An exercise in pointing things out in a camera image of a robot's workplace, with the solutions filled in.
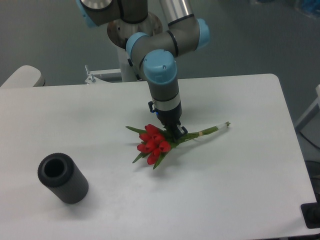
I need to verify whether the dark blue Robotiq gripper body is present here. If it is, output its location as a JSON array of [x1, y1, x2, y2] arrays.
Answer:
[[156, 104, 182, 131]]

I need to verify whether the white furniture leg right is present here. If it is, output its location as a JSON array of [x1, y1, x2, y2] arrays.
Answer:
[[294, 85, 320, 132]]

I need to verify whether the dark grey ribbed cylinder vase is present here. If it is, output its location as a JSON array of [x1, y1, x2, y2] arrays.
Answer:
[[37, 153, 89, 204]]

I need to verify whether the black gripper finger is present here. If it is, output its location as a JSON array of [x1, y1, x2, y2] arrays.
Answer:
[[172, 124, 188, 140]]

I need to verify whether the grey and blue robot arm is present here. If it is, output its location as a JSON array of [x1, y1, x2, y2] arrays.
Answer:
[[76, 0, 210, 140]]

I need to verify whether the white chair seat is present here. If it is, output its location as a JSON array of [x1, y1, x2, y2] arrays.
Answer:
[[0, 65, 46, 89]]

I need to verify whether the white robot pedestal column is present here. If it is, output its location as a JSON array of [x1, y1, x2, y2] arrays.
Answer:
[[107, 12, 163, 82]]

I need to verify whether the black box at table edge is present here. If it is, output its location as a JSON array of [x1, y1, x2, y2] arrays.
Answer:
[[300, 202, 320, 229]]

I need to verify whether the blue object top right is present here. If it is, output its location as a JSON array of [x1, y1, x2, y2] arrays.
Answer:
[[297, 0, 320, 18]]

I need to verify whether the red tulip bouquet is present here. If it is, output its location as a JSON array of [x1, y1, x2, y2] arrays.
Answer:
[[126, 121, 231, 169]]

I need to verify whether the black gripper cable plug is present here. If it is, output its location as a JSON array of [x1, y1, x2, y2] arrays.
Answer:
[[148, 101, 157, 113]]

